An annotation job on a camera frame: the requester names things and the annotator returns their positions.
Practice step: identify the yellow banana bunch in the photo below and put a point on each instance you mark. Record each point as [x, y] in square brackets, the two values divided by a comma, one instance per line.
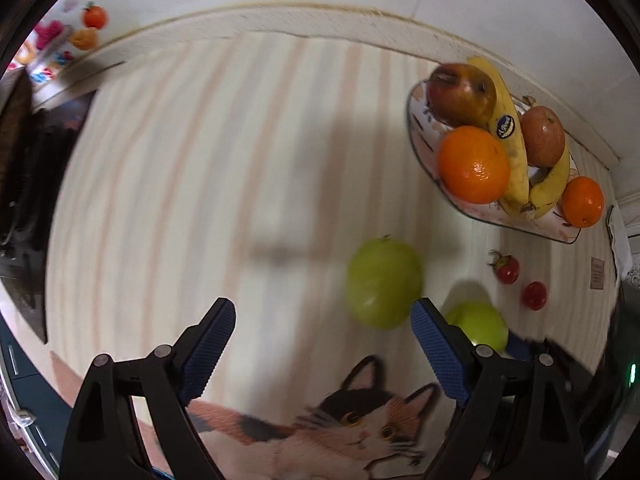
[510, 155]

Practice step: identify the large orange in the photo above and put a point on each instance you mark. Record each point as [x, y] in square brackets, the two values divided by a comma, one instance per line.
[474, 165]

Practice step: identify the striped cat print mat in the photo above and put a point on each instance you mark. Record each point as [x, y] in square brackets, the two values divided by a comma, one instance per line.
[200, 185]

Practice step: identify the green apple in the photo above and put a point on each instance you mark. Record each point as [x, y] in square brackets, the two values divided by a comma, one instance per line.
[477, 327]
[385, 290]

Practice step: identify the white folded cloth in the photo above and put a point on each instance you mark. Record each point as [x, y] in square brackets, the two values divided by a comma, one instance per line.
[622, 245]

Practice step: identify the colourful wall stickers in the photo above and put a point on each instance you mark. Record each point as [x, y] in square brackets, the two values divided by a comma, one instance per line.
[95, 16]

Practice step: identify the small orange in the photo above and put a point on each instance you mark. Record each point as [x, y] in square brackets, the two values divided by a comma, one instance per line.
[582, 201]

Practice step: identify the red cherry tomato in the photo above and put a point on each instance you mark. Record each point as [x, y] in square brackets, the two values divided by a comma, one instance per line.
[534, 295]

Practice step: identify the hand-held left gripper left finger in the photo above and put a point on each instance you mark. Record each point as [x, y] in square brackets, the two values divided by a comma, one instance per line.
[207, 355]

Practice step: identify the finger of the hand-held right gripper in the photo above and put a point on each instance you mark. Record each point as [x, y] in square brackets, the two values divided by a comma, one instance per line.
[520, 347]

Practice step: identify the blue kitchen cabinet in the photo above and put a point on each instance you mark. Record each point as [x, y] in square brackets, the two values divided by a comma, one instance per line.
[30, 390]

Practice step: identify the cherry tomato with stem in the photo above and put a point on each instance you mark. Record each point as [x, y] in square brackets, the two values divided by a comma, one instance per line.
[506, 268]

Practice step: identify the dark red apple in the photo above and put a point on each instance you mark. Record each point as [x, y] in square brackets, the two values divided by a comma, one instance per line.
[460, 97]

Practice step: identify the oval patterned ceramic plate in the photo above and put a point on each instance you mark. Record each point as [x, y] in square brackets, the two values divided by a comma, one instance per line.
[424, 145]

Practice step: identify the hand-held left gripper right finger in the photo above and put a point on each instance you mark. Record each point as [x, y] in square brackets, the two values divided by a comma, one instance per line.
[440, 350]

